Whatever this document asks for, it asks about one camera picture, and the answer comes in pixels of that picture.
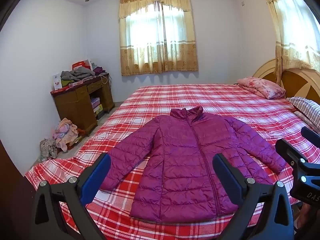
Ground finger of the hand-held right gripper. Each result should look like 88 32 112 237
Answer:
301 127 320 147
275 138 309 173

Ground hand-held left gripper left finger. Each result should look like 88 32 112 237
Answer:
29 152 112 240

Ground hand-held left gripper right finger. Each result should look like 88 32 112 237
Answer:
212 153 295 240

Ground purple puffer jacket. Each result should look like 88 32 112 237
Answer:
99 106 287 223

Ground pink clothes pile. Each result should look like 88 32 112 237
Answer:
52 117 79 152

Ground grey clothes pile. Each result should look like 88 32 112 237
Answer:
60 67 96 82

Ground striped pillow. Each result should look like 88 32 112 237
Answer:
286 96 320 128

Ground grey patterned cloth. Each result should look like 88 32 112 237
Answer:
39 138 58 159

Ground wooden headboard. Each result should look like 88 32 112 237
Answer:
252 59 320 105

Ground pink floral pillow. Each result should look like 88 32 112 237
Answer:
237 77 287 99

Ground stacked boxes under desk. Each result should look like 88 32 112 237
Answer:
91 98 103 119

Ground brown wooden desk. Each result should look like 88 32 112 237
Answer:
50 73 115 137

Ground brown wooden door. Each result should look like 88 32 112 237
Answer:
0 137 38 240

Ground bed with red plaid sheet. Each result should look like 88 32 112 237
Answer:
25 84 320 240

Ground white box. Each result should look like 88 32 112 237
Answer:
52 73 63 90

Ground beige floral side curtain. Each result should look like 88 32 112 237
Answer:
257 0 320 85

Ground red box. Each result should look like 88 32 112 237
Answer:
72 59 92 70

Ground beige floral window curtain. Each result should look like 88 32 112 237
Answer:
118 0 199 77

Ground white cable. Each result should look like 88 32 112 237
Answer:
100 73 112 86

